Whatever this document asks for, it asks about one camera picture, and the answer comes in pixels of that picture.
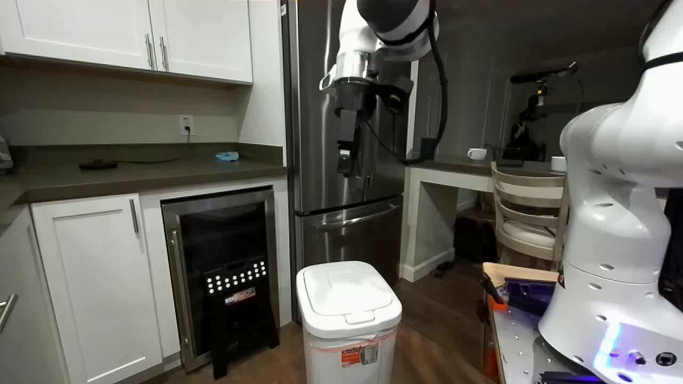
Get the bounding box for white mug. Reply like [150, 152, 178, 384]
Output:
[467, 148, 489, 163]

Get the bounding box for dark kitchen countertop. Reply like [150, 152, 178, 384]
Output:
[0, 143, 289, 209]

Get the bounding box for blue cloth on counter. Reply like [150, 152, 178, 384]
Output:
[213, 152, 241, 163]

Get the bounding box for black wine cooler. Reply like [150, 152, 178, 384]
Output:
[162, 189, 279, 380]

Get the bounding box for white lower cabinet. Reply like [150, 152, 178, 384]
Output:
[10, 177, 293, 384]

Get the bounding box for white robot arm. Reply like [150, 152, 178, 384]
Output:
[538, 0, 683, 384]

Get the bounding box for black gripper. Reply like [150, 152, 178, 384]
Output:
[333, 77, 377, 177]

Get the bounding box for white desk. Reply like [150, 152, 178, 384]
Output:
[399, 161, 566, 283]

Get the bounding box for white wooden chair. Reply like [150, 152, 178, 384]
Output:
[491, 163, 569, 270]

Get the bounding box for wooden board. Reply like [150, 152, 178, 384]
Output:
[482, 262, 559, 288]

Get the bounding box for white plastic trash bin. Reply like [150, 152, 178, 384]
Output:
[296, 261, 404, 384]

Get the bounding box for white upper cabinets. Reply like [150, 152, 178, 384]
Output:
[0, 0, 253, 84]

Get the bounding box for stainless steel refrigerator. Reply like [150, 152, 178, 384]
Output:
[279, 0, 420, 322]

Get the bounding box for white wall outlet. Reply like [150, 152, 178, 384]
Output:
[180, 116, 194, 138]

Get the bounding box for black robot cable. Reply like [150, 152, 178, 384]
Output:
[359, 29, 451, 166]

